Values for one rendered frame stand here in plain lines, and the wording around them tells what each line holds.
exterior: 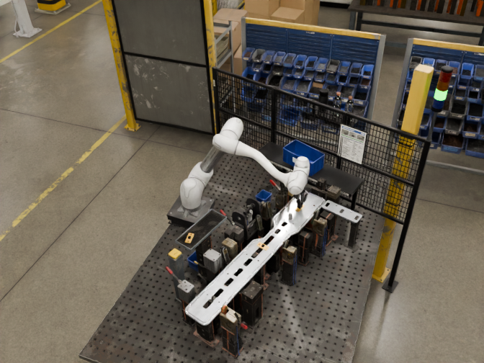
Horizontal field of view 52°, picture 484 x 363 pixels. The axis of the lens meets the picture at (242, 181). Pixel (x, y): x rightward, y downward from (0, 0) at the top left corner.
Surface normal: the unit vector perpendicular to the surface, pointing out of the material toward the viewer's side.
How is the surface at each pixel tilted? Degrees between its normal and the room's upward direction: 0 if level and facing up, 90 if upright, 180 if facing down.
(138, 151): 0
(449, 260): 0
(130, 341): 0
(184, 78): 89
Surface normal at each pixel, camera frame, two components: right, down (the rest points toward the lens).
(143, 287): -0.03, -0.77
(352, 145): -0.60, 0.52
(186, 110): -0.31, 0.64
